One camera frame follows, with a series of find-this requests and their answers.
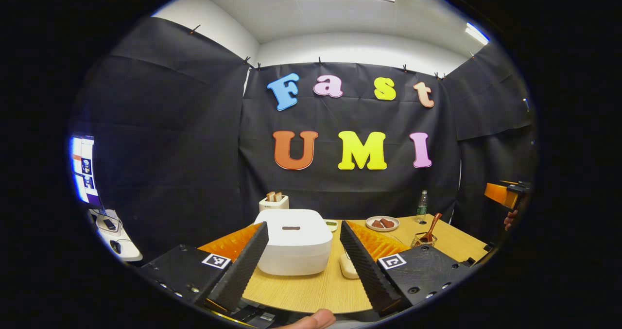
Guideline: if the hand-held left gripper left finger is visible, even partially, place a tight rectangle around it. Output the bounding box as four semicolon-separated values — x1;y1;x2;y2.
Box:
138;221;269;314

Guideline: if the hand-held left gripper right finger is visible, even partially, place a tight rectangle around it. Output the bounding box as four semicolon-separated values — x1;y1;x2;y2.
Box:
339;220;474;317

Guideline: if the white rice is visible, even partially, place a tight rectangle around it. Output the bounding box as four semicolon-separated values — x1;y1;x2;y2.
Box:
339;254;359;279

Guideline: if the wire chopstick holder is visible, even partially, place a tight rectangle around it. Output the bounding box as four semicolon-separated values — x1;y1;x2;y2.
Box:
411;232;438;248

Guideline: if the white rice cooker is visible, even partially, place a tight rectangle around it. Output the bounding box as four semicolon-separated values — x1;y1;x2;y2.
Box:
254;208;334;277

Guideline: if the brown wooden spoon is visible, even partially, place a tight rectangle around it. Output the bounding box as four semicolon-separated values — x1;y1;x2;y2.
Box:
419;213;443;244

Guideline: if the white round plate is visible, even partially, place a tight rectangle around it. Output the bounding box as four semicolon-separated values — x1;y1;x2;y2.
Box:
365;216;400;232

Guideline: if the white toaster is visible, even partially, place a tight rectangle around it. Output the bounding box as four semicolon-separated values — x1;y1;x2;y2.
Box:
259;191;290;212

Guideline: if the plastic water bottle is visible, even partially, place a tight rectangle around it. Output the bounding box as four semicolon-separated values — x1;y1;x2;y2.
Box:
416;190;429;224

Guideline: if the black backdrop cloth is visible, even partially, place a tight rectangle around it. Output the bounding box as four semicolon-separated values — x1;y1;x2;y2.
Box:
70;17;537;266

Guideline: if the computer monitor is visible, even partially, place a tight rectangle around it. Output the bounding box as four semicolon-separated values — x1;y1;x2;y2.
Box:
69;135;102;207

